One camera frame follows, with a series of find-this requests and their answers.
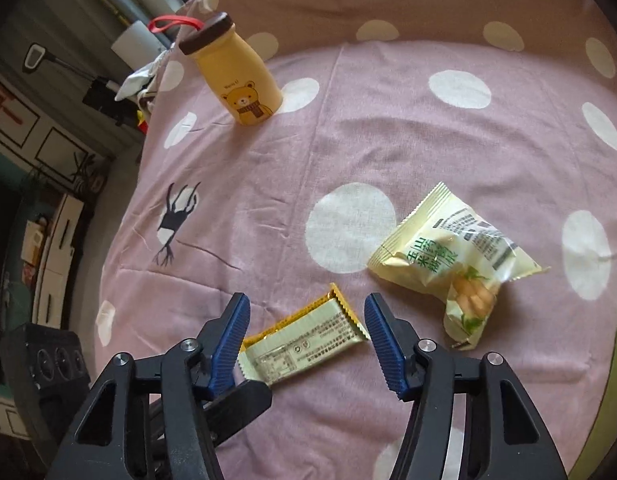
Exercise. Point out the small pale wafer bar packet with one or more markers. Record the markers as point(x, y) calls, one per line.
point(298, 340)

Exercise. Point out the white cylinder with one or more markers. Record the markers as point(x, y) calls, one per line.
point(133, 42)

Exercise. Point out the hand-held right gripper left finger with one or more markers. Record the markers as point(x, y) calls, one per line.
point(231, 340)

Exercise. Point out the green cardboard box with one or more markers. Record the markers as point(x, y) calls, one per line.
point(603, 410)

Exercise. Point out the yellow bear bottle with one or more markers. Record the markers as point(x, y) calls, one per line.
point(238, 75)

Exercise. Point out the white crumpled cloth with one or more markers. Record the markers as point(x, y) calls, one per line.
point(138, 77)

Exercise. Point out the red and white wall sign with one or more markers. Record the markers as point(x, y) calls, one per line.
point(8, 110)

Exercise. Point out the pale yellow snack packet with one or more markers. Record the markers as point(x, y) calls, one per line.
point(438, 260)

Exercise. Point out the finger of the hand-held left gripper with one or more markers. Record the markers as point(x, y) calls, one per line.
point(238, 405)

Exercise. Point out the pink polka dot bed sheet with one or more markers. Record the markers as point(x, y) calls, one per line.
point(388, 135)

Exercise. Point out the white phone holder on arm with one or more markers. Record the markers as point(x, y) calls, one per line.
point(34, 57)

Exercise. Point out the white cabinet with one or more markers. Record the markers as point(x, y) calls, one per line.
point(58, 260)

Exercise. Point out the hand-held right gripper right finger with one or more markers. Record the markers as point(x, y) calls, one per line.
point(383, 340)

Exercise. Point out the black box with round dials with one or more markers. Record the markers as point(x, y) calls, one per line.
point(33, 385)

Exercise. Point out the black device on stand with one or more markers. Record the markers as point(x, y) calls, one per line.
point(101, 100)

